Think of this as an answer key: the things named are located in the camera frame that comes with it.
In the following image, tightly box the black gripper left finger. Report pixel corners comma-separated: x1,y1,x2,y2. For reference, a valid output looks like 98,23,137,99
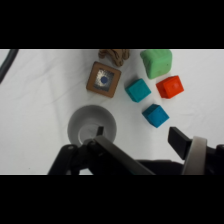
82,125,156,176

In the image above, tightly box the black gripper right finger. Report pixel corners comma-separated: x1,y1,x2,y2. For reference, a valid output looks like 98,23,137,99
167,126,224,176

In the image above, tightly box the grey bowl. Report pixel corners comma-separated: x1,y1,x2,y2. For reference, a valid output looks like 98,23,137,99
67,104,118,147

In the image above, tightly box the blue cube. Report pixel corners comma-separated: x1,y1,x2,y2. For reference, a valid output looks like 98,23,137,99
141,103,170,129

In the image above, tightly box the orange cube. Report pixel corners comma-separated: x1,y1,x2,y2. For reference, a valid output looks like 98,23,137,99
155,75,185,100

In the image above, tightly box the teal cube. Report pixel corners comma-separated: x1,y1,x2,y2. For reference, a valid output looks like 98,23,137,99
124,78,152,104

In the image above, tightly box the wooden block with hole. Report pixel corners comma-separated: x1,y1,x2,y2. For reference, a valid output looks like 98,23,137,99
85,60,122,99

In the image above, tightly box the green soft block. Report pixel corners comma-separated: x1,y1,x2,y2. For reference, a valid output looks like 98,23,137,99
139,49,174,80

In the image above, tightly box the brown rope toy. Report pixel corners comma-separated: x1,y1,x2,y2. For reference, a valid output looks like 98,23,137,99
97,49,131,67

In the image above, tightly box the black cable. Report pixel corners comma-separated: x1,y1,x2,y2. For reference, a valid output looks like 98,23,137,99
0,49,20,84

